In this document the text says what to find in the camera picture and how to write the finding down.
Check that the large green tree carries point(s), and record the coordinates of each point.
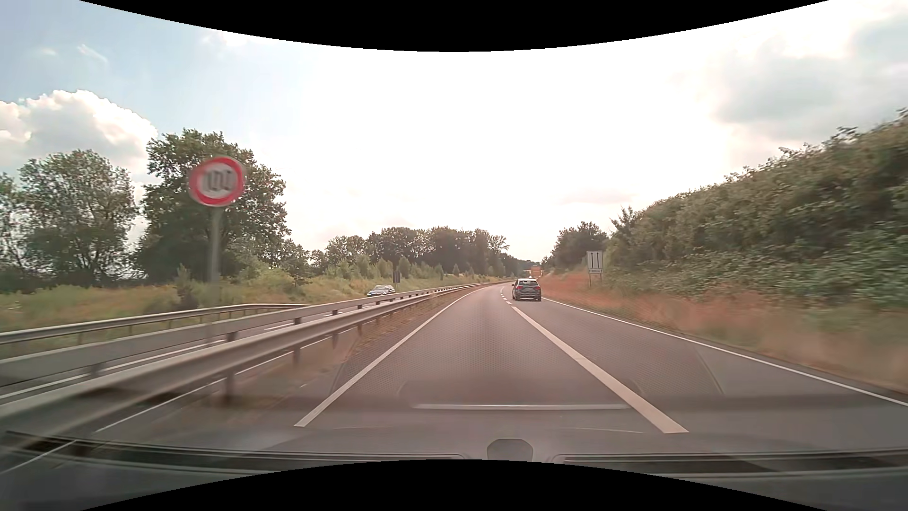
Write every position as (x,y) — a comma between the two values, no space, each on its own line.
(191,234)
(71,213)

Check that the opposite grey asphalt carriageway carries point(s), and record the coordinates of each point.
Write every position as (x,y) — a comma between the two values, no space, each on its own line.
(85,358)

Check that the grass field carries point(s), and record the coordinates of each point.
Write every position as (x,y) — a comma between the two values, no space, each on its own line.
(85,304)

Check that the dry grass verge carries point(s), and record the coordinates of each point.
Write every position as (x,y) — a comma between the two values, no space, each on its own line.
(709,319)

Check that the grey asphalt road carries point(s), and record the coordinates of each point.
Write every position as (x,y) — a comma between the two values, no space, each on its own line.
(482,340)

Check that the white rectangular road sign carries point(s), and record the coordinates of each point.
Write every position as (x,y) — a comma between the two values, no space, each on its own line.
(594,261)

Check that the grey metal guard rail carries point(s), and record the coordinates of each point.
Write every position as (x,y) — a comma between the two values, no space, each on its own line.
(128,321)
(234,353)

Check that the row of trees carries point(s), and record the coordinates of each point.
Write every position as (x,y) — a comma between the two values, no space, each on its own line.
(425,252)

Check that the car's own bonnet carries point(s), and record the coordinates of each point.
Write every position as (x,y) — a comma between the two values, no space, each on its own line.
(454,443)

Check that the silver car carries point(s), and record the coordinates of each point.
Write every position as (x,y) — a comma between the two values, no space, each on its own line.
(381,290)

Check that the dark car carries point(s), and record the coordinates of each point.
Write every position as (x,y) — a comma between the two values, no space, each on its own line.
(526,289)

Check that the round red-rimmed road sign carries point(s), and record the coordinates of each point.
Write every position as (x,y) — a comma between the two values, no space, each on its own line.
(216,182)

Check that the clump of trees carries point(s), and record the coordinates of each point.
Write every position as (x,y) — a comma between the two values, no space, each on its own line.
(576,245)

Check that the road markings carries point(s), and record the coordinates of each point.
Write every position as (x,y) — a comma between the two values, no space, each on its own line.
(603,377)

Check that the bank of green bushes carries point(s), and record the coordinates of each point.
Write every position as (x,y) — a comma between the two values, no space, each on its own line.
(780,234)

